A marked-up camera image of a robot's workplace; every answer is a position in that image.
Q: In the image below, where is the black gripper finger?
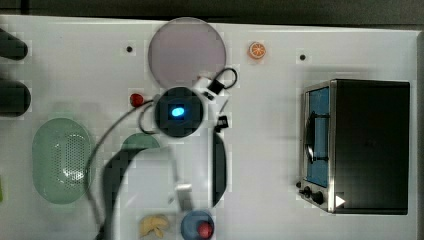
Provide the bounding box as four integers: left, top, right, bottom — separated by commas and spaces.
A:
214, 115, 229, 133

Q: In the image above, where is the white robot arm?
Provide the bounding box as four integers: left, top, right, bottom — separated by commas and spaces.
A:
98, 87, 229, 240

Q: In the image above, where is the green oval strainer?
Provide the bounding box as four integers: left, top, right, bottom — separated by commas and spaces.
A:
32, 118, 93, 205

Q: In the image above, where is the orange slice toy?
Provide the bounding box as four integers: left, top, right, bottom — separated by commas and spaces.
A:
247, 42, 266, 60

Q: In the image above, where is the grey round plate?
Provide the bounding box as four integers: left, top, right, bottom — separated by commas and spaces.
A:
148, 17, 227, 89

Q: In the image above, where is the green cup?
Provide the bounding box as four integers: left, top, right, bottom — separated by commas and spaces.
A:
122, 133, 160, 149

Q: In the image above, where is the red toy strawberry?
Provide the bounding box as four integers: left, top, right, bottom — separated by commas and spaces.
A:
130, 93, 144, 108

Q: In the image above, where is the blue cup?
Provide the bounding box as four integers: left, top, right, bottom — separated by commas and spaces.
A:
180, 210, 215, 240

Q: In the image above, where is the red toy apple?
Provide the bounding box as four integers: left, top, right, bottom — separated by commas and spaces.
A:
197, 222, 213, 239

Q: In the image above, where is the yellow toy banana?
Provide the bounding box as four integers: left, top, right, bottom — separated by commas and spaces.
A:
139, 215, 169, 239

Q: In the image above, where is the silver toaster oven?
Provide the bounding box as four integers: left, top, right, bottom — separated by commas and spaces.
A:
296, 79, 411, 215

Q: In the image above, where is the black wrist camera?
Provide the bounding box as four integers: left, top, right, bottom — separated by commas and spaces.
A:
207, 80, 225, 95

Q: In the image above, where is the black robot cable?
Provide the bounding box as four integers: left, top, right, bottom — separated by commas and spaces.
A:
84, 67, 239, 240

